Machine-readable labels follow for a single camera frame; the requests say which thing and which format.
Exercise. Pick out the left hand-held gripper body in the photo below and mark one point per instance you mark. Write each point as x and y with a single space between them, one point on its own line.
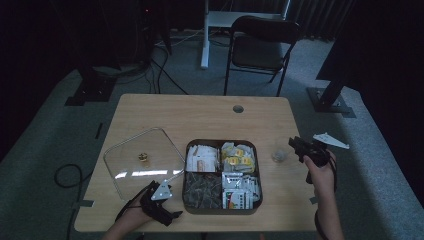
155 201

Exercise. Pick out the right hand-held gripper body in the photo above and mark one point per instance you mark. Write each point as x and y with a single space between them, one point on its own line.
316 151

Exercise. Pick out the dark sectioned square tray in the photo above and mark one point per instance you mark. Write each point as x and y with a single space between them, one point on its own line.
186 210

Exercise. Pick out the clear glass cup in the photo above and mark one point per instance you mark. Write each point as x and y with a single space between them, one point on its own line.
280 155

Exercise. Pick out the clear lid with gold knob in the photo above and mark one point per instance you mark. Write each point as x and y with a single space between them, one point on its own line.
143 166

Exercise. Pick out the person's left hand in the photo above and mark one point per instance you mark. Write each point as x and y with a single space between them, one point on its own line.
133 218

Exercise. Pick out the person's right hand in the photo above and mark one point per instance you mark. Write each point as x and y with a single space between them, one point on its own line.
320 180

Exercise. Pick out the pile of dark packets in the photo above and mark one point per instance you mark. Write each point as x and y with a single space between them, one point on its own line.
202 191

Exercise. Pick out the black metal stand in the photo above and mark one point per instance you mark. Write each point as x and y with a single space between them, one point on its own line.
328 100
91 90

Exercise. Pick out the pile of yellow label packets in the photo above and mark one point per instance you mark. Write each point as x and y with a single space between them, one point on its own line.
238 157

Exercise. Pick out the pile of plain white packets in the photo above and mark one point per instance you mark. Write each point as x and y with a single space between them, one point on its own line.
201 158

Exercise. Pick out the grey table grommet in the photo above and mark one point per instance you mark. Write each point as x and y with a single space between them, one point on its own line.
238 109

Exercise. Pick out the pile of red-green print packets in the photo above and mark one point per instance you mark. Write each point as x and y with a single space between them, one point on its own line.
240 191

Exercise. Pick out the black folding chair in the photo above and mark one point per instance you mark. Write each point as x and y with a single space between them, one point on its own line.
258 53

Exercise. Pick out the dark curtain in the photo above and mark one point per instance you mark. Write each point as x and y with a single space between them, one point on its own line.
316 16

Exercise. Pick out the dark equipment rack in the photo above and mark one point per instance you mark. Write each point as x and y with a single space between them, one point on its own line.
133 33

